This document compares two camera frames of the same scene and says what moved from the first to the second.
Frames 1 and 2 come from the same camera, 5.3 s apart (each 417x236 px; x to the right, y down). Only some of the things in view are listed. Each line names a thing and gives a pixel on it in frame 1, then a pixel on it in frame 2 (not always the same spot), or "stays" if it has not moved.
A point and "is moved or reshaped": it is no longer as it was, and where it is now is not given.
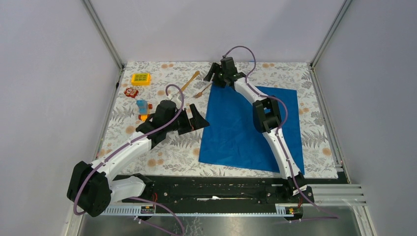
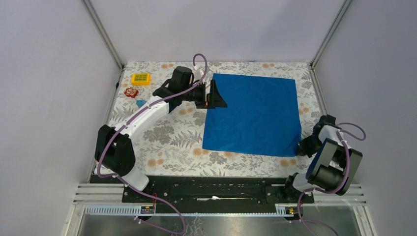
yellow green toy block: [141, 79] stays
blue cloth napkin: [231, 138] is moved or reshaped
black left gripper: [196, 122] to [213, 98]
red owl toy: [131, 92] stays
